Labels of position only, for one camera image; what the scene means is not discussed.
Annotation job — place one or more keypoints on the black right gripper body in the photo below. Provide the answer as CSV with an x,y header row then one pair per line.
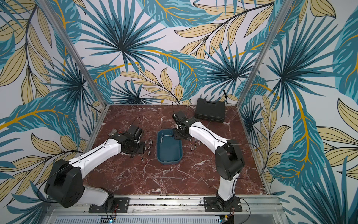
x,y
181,133

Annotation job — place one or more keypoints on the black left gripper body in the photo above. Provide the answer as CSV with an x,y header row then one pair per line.
x,y
136,148

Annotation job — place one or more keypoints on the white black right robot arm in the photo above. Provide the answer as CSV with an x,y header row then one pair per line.
x,y
229,161

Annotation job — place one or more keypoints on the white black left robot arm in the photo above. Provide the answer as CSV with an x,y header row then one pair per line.
x,y
65,183

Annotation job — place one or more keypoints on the teal plastic storage box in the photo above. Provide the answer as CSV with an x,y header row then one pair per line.
x,y
169,150

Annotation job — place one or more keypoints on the grey valve with red handwheel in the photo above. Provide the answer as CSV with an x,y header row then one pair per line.
x,y
112,132

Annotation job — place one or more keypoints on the black plastic tool case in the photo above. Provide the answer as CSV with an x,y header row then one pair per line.
x,y
210,110

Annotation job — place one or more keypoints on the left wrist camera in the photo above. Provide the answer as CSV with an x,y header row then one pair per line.
x,y
135,132

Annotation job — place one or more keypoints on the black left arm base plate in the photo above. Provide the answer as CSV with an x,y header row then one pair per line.
x,y
113,205

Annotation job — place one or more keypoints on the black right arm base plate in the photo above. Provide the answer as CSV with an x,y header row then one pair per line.
x,y
216,204

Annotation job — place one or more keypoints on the aluminium left corner post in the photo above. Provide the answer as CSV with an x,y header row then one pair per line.
x,y
58,27

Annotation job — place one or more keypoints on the aluminium corner post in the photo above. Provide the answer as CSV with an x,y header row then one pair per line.
x,y
266,46
58,27

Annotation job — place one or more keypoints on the aluminium front rail frame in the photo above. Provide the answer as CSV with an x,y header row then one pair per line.
x,y
179,209

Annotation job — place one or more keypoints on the aluminium right corner post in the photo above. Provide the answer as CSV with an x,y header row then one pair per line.
x,y
266,46

